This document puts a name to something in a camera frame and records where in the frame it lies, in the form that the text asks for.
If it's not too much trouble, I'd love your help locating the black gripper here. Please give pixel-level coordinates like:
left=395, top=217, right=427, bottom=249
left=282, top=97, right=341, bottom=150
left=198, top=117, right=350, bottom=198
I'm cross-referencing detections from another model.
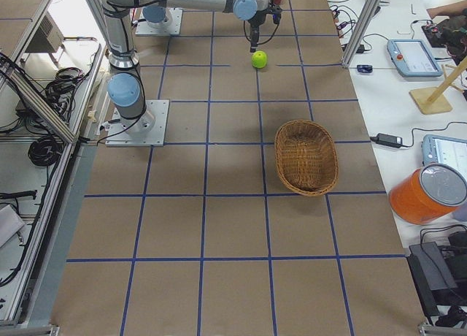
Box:
left=250, top=9, right=266, bottom=53

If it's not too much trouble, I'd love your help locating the green apple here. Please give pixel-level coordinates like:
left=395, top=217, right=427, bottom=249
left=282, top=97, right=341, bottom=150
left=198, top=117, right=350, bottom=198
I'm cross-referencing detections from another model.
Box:
left=251, top=50, right=268, bottom=69

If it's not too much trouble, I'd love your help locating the wicker basket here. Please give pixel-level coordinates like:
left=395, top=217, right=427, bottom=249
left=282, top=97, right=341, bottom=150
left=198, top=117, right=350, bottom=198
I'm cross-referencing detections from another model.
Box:
left=274, top=120, right=339, bottom=196

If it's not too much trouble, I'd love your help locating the left teach pendant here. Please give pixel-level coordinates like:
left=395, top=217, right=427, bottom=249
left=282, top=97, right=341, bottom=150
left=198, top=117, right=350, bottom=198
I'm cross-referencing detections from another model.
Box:
left=386, top=39, right=443, bottom=77

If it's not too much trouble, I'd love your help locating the teach pendant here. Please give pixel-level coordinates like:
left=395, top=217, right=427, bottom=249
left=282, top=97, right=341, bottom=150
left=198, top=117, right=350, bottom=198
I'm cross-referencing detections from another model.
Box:
left=421, top=134, right=466, bottom=169
left=386, top=39, right=443, bottom=77

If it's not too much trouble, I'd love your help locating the black power adapter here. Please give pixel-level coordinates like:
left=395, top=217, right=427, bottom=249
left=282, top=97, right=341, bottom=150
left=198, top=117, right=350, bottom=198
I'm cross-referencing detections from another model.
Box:
left=370, top=133, right=403, bottom=148

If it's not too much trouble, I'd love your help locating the wooden stand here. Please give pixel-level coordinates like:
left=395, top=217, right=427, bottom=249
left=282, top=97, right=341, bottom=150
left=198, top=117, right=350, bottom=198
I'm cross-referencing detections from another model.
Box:
left=409, top=58, right=466, bottom=115

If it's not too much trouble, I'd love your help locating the right teach pendant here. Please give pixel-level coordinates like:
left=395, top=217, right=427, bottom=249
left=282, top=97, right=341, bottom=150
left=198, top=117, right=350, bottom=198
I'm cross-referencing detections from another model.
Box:
left=421, top=134, right=466, bottom=169

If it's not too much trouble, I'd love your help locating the orange bucket with lid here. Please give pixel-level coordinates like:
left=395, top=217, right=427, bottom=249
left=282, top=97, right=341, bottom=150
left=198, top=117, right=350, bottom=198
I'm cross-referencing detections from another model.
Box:
left=389, top=163, right=466, bottom=225

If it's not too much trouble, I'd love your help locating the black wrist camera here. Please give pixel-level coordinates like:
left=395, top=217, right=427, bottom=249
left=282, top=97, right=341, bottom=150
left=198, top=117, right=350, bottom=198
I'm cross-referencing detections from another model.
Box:
left=269, top=4, right=282, bottom=26

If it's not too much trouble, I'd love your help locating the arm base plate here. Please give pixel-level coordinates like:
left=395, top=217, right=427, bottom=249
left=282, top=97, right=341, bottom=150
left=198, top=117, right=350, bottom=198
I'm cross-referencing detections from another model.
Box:
left=104, top=99, right=169, bottom=147
left=136, top=6, right=182, bottom=37

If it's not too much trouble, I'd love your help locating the aluminium frame post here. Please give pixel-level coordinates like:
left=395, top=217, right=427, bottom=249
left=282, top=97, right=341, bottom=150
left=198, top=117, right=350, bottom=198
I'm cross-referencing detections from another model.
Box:
left=341, top=0, right=380, bottom=68

